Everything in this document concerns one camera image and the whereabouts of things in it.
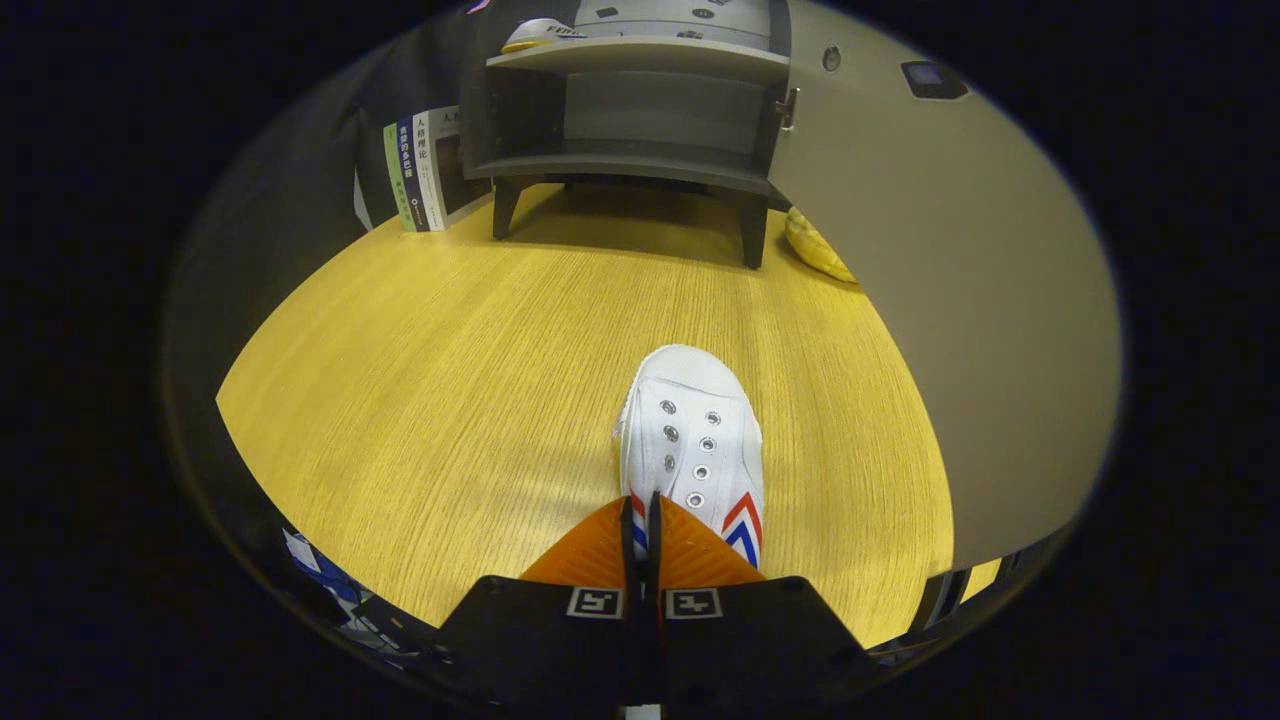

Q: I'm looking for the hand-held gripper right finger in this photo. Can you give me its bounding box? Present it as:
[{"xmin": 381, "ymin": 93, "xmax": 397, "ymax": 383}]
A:
[{"xmin": 648, "ymin": 492, "xmax": 881, "ymax": 716}]

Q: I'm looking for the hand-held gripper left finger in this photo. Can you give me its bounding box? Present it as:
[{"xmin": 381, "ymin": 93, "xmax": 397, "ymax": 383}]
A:
[{"xmin": 435, "ymin": 495, "xmax": 641, "ymax": 716}]

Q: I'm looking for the white canvas shoe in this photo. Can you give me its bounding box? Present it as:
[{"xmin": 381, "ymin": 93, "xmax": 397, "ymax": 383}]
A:
[
  {"xmin": 500, "ymin": 18, "xmax": 589, "ymax": 54},
  {"xmin": 612, "ymin": 345, "xmax": 766, "ymax": 571}
]

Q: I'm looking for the beige shoe cabinet door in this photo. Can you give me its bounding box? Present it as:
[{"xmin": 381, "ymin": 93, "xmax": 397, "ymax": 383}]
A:
[{"xmin": 768, "ymin": 0, "xmax": 1121, "ymax": 571}]

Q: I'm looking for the yellow plush cushion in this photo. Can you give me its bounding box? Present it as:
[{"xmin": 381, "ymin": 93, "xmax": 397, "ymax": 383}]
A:
[{"xmin": 785, "ymin": 207, "xmax": 859, "ymax": 284}]

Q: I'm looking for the green spine book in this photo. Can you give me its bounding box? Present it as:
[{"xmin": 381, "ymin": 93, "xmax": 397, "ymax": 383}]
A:
[{"xmin": 383, "ymin": 122, "xmax": 416, "ymax": 233}]

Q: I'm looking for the white spine book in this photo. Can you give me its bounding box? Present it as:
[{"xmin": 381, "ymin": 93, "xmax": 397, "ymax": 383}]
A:
[{"xmin": 413, "ymin": 105, "xmax": 493, "ymax": 231}]

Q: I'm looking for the black backdrop cloth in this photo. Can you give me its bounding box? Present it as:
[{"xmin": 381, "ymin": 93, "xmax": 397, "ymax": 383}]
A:
[{"xmin": 165, "ymin": 10, "xmax": 481, "ymax": 336}]

